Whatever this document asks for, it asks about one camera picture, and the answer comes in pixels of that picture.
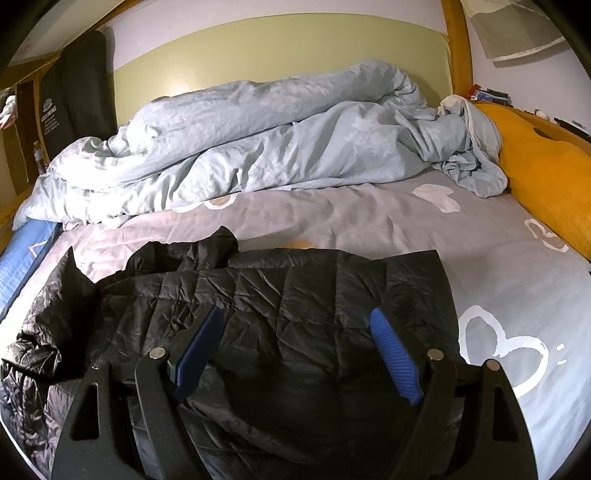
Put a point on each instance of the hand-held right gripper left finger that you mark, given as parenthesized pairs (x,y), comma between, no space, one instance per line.
(198,350)

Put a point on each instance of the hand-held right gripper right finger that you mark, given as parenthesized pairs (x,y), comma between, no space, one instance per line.
(397,360)

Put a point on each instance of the black quilted down jacket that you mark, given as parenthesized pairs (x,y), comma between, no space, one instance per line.
(300,300)

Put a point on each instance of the grey printed bed sheet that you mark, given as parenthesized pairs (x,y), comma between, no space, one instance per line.
(392,230)

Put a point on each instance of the blue pillow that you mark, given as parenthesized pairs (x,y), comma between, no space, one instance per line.
(23,258)

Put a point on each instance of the light grey-blue duvet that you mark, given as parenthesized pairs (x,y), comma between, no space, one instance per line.
(277,138)

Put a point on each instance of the yellow plush pillow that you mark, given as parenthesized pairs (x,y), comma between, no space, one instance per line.
(545,175)

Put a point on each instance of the clear plastic bottle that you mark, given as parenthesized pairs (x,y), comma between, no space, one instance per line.
(40,157)

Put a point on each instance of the red and blue packets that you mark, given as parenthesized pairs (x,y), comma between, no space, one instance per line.
(489,94)

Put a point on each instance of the black hanging bag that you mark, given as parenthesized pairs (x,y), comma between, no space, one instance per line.
(78,92)

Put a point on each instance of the white plush toy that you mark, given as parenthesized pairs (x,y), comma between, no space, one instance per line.
(9,110)

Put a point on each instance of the pale hanging cloth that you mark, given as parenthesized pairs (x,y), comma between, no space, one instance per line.
(508,32)

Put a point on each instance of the wooden bunk bed frame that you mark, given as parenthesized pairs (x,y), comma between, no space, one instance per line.
(457,55)

